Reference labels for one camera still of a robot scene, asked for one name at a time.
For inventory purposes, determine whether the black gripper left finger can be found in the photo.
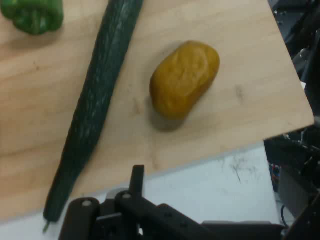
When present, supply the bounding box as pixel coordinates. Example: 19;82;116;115
58;164;204;240

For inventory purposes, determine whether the green bell pepper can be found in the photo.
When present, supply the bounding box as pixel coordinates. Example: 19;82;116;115
0;0;65;36

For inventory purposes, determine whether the light wooden board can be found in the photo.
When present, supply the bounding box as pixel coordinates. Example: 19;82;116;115
0;0;315;224

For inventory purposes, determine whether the grey metal box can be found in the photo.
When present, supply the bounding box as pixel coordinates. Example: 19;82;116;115
277;166;320;219

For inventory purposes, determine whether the dark background equipment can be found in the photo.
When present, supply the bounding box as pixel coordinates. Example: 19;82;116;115
267;0;320;83

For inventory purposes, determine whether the long dark green cucumber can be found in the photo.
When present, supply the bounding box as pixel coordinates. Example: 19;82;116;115
42;0;145;232

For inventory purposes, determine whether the brown potato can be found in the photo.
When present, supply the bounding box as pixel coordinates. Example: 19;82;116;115
149;40;221;120

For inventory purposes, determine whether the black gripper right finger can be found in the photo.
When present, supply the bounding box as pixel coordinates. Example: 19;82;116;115
283;192;320;240

